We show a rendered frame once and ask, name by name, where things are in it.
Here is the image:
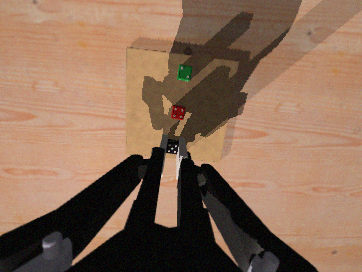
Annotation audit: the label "red die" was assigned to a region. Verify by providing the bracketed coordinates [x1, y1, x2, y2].
[171, 105, 185, 120]

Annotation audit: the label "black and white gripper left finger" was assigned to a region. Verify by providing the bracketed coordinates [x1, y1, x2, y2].
[0, 135, 168, 272]

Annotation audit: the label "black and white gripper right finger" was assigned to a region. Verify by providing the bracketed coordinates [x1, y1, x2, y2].
[176, 137, 319, 272]

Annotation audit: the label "green die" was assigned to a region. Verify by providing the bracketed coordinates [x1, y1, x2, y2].
[177, 64, 192, 82]

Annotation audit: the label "tan flat mat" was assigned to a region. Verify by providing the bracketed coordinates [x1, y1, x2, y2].
[126, 48, 239, 162]

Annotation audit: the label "black die with white pips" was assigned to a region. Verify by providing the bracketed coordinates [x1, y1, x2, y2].
[166, 139, 179, 155]

